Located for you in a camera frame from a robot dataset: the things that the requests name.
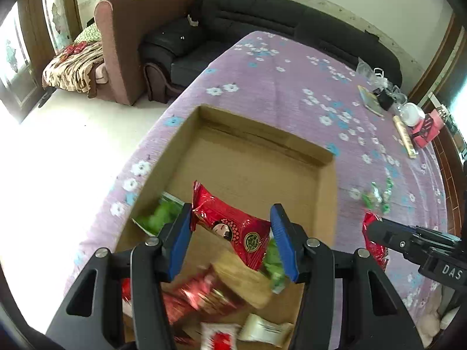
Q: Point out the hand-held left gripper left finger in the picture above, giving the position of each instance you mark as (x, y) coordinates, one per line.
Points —
(180, 242)

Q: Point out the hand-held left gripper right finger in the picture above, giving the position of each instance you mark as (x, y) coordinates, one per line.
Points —
(288, 244)

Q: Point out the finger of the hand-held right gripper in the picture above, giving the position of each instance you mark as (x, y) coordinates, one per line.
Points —
(390, 235)

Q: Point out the green snack packet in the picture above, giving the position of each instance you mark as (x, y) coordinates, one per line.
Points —
(273, 266)
(162, 217)

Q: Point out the red snack packet with face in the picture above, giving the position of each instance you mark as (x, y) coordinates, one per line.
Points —
(226, 222)

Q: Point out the shiny red foil snack packet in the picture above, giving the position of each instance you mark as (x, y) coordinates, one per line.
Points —
(199, 295)

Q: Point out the beige wafer packet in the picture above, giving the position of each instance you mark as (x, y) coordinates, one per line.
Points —
(240, 284)

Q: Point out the cardboard box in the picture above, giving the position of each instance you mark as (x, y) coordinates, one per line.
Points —
(248, 164)

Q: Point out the red and white snack packet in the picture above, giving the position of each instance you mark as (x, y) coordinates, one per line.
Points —
(219, 339)

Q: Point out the small green candy packet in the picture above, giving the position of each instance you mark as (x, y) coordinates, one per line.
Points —
(375, 191)
(366, 199)
(385, 207)
(388, 186)

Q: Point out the white plush cloth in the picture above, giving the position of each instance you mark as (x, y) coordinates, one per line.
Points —
(430, 324)

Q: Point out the yellow long box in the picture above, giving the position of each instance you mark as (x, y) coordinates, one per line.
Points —
(405, 136)

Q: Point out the white cup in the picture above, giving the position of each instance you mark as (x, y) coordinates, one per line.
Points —
(410, 113)

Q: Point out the small black container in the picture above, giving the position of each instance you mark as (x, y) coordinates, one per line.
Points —
(385, 100)

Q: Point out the olive paper pamphlet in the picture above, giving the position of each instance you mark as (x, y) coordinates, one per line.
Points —
(368, 99)

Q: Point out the purple floral tablecloth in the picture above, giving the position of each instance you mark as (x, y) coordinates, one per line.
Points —
(284, 91)

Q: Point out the brown patterned blanket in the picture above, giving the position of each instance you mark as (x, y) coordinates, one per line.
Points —
(73, 69)

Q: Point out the brown armchair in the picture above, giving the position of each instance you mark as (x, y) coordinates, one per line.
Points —
(120, 43)

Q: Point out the green floral pillow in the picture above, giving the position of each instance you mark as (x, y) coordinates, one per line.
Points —
(89, 33)

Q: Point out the black leather sofa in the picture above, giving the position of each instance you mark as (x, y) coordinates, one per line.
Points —
(255, 14)

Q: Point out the wooden glass door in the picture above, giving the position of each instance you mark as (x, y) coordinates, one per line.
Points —
(33, 25)

